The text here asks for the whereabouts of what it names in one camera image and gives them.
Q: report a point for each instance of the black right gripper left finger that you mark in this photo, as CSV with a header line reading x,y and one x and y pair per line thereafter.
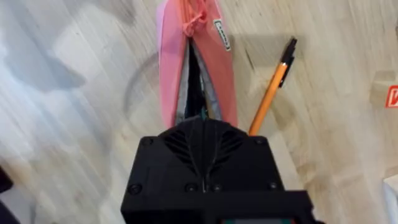
x,y
168,165

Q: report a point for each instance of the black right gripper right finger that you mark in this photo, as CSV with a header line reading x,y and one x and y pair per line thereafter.
x,y
239,165

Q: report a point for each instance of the pink soft zip bag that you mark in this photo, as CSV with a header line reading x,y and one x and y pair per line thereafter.
x,y
169,68

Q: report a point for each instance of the orange pen with black cap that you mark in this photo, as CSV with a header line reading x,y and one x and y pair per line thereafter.
x,y
270,93

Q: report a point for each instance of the white box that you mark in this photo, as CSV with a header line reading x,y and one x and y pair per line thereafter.
x,y
391,199

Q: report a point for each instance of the cardboard box with red label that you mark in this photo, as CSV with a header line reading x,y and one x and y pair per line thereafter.
x,y
385,90

